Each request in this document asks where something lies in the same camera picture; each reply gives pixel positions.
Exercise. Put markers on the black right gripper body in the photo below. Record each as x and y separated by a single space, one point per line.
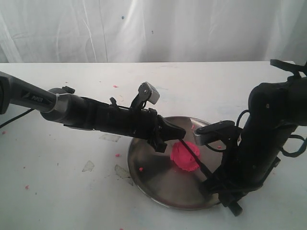
254 156

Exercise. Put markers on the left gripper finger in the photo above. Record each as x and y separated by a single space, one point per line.
169 129
157 144

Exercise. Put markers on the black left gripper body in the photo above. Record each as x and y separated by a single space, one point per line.
125 121

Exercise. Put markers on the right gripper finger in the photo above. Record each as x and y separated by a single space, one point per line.
213 184
230 200

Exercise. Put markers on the black knife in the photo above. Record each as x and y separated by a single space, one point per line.
201 165

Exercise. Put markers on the pink putty lump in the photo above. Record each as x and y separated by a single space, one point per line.
183 158

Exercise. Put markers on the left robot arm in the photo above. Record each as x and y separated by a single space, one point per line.
61 105

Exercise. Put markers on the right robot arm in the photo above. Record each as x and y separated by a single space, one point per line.
275 111

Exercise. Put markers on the round steel plate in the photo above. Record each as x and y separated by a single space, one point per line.
163 181

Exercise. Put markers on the white backdrop sheet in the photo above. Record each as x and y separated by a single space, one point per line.
152 30

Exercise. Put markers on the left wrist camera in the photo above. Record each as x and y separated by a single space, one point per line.
146 93

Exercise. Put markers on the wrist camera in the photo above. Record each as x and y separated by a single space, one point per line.
223 131
146 93

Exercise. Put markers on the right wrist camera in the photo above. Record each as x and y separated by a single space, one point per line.
223 131

